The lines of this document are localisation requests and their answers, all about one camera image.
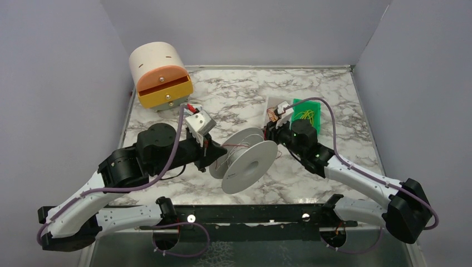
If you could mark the green plastic bin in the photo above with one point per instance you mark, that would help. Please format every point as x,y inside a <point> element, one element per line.
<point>310,111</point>

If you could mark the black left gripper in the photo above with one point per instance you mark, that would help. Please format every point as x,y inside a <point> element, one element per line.
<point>203,153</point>

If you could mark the translucent white plastic bin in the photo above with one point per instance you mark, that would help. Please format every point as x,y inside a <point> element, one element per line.
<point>270,104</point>

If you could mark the grey perforated cable spool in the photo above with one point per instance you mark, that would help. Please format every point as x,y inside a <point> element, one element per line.
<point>249,157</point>

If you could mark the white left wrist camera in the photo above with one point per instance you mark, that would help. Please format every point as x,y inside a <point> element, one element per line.
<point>200,123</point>

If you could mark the beige and orange drawer cabinet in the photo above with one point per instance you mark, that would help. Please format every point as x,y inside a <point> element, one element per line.
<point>160,77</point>

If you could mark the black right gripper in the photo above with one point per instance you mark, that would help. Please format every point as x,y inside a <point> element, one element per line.
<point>272,133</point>

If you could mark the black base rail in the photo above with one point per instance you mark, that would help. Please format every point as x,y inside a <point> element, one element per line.
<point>251,222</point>

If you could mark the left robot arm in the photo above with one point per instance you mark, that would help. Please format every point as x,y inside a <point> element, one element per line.
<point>86,216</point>

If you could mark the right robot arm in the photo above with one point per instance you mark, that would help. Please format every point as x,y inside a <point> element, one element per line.
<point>401,207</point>

